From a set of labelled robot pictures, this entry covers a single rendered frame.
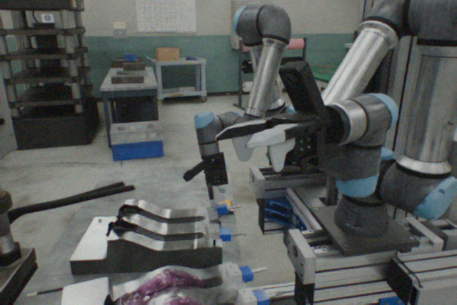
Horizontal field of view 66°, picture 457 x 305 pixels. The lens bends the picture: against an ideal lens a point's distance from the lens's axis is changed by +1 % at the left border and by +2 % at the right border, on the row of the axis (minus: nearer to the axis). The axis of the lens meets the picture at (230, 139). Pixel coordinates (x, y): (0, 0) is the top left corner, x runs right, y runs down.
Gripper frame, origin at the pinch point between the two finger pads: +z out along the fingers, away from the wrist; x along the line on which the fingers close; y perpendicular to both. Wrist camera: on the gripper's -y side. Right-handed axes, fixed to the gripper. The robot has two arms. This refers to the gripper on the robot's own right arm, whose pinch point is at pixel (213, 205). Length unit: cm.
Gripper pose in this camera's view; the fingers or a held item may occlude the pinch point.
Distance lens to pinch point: 133.7
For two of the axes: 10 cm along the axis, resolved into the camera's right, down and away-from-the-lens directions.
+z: 1.5, 9.7, 2.0
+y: 9.9, -1.5, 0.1
